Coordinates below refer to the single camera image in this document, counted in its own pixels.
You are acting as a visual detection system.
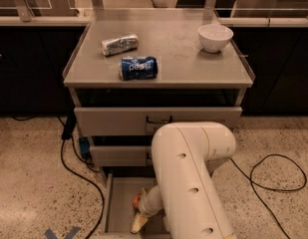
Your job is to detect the red apple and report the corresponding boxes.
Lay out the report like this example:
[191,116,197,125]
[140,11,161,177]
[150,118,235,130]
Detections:
[133,194,141,210]

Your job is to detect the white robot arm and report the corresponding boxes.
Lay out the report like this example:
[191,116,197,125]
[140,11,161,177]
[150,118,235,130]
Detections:
[131,121,237,239]

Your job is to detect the black cable floor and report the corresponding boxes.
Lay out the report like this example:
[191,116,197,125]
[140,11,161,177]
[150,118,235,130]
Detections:
[57,116,106,239]
[227,153,308,239]

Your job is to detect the blue power adapter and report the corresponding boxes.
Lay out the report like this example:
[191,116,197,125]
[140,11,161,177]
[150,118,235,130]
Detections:
[79,136,91,159]

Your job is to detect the black cable right floor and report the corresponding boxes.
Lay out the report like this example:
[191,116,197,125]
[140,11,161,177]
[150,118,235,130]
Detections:
[227,153,308,239]

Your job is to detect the black cable left floor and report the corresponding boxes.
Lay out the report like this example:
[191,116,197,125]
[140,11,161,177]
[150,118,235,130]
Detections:
[57,116,106,239]

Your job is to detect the grey drawer cabinet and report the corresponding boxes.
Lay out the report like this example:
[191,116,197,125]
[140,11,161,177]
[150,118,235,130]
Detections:
[62,8,256,239]

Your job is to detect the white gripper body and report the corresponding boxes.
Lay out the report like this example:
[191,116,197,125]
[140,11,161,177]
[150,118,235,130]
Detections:
[139,185,163,217]

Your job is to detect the middle drawer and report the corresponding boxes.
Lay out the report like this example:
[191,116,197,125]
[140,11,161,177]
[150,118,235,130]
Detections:
[89,145,226,167]

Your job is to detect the top drawer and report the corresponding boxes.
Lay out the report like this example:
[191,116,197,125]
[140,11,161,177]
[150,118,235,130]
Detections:
[75,107,242,136]

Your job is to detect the blue pepsi can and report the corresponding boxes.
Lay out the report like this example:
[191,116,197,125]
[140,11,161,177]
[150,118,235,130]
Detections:
[120,57,158,81]

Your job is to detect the open bottom drawer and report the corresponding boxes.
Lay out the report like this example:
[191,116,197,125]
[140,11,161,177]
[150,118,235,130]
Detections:
[100,173,172,239]

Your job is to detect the dark background counter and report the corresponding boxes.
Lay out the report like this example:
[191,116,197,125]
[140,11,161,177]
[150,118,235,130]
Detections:
[0,7,308,118]

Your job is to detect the white ceramic bowl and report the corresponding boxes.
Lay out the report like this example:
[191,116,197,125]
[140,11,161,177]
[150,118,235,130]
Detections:
[198,24,233,53]

